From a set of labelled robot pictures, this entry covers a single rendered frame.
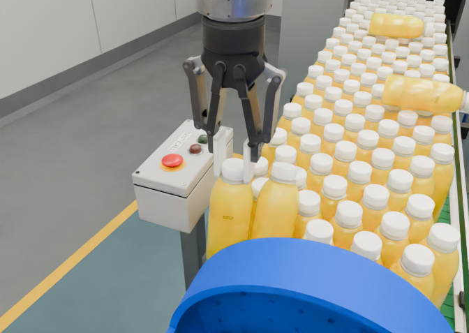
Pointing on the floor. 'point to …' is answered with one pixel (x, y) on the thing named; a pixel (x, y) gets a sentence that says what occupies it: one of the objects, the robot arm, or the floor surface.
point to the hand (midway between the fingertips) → (234, 156)
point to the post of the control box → (193, 250)
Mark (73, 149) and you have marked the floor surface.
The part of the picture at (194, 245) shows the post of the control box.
